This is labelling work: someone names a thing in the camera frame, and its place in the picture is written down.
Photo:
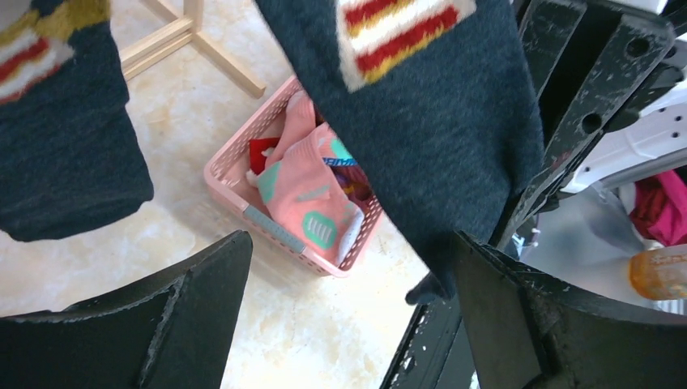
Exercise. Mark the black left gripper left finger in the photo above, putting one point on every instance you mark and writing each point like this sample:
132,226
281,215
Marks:
171,329

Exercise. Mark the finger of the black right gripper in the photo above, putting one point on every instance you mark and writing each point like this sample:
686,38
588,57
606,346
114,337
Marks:
613,52
547,29

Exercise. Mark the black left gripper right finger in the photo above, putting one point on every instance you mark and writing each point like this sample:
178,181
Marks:
528,329

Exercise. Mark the dark navy sock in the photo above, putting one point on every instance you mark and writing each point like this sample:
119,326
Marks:
70,158
435,102

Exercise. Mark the pink plastic basket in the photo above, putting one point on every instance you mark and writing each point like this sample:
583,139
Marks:
224,175

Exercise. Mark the red santa sock front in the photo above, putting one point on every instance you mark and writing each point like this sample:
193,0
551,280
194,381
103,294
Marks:
259,150

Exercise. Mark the purple striped sock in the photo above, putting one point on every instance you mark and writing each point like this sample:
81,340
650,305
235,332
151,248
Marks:
354,184

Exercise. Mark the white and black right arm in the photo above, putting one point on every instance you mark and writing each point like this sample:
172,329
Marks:
629,139

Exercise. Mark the orange drink bottle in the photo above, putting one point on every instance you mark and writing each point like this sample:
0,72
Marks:
659,275

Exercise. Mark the magenta cloth outside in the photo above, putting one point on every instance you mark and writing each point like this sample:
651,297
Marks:
659,212

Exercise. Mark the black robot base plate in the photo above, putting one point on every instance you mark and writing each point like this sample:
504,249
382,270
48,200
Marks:
434,352

